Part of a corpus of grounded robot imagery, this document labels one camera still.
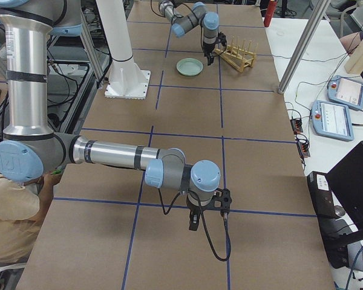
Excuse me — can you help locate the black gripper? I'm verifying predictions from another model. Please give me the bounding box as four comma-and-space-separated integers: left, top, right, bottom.
186, 193, 214, 231
202, 43, 216, 65

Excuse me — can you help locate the light green plate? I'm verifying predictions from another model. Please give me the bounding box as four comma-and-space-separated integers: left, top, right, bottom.
176, 57, 203, 77

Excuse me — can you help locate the wooden plate rack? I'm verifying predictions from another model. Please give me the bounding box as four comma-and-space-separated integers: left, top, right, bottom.
214, 37, 258, 73

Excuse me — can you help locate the red cylinder bottle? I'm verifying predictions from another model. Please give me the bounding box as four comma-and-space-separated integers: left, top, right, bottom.
264, 0, 277, 28

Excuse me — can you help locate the orange black usb hub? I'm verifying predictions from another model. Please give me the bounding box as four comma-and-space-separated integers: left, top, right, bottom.
290, 118, 303, 134

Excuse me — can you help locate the near teach pendant tablet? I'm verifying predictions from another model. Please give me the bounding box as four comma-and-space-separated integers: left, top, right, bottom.
311, 100, 355, 141

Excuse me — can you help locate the teach pendant tablet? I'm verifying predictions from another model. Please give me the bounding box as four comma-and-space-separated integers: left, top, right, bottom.
327, 75, 363, 111
311, 100, 355, 141

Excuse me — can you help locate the far teach pendant tablet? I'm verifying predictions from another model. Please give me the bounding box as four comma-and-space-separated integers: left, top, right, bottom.
327, 75, 363, 111

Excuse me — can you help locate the black laptop monitor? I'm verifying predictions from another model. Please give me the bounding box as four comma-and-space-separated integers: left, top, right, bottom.
307, 141, 363, 271

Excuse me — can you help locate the person in beige shirt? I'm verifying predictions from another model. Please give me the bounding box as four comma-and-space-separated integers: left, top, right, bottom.
0, 173, 62, 265

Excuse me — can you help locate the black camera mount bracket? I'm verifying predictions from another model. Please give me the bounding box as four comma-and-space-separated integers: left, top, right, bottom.
209, 188, 232, 221

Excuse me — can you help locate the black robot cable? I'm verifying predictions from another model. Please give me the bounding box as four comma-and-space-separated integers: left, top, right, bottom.
159, 187, 232, 262

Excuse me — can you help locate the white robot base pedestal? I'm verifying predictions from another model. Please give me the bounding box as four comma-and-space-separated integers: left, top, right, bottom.
96, 0, 151, 99

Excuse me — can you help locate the aluminium frame post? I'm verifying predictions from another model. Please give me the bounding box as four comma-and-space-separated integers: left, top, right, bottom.
278, 0, 330, 94

